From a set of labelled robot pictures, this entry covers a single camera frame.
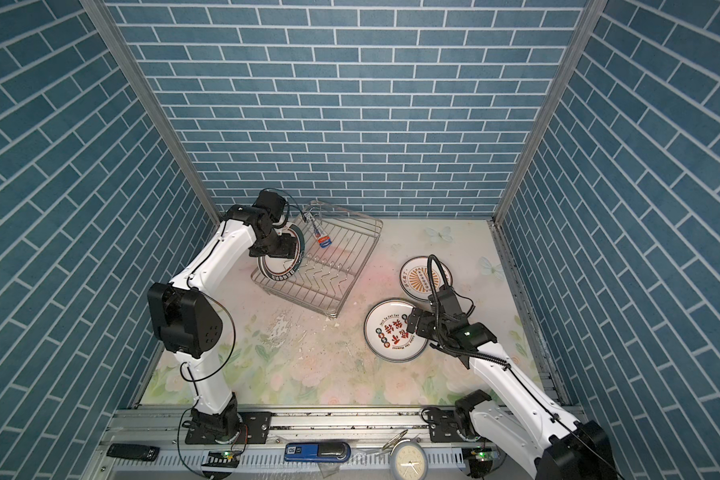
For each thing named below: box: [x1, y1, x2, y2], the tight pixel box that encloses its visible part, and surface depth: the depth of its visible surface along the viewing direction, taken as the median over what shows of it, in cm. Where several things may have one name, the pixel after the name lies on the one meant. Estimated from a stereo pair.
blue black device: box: [284, 442, 351, 463], surface depth 69 cm
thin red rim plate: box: [399, 256, 453, 302], surface depth 101 cm
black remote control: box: [106, 443, 160, 462], surface depth 71 cm
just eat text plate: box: [364, 299, 429, 363], surface depth 90 cm
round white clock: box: [389, 439, 428, 480], surface depth 68 cm
